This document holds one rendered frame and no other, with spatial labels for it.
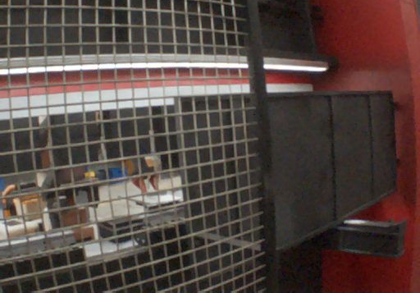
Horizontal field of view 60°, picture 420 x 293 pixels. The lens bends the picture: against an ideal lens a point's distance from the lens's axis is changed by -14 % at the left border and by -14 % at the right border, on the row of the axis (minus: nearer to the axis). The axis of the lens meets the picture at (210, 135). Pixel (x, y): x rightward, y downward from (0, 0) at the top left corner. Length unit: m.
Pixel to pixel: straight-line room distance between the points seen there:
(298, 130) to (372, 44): 0.84
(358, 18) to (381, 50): 0.19
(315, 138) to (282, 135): 0.16
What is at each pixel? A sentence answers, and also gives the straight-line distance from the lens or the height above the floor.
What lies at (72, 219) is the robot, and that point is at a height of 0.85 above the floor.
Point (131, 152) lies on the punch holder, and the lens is 1.38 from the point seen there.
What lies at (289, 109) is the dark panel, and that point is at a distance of 1.16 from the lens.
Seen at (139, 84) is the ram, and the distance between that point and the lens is 1.41.
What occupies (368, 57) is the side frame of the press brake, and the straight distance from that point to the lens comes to 1.92.
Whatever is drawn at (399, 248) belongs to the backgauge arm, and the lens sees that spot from 1.49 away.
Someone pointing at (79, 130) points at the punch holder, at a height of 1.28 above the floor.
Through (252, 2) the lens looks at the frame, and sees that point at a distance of 0.72.
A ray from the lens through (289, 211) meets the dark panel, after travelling 1.18.
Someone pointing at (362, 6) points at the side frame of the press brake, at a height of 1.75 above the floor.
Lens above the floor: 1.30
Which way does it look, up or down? 3 degrees down
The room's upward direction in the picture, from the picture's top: 5 degrees counter-clockwise
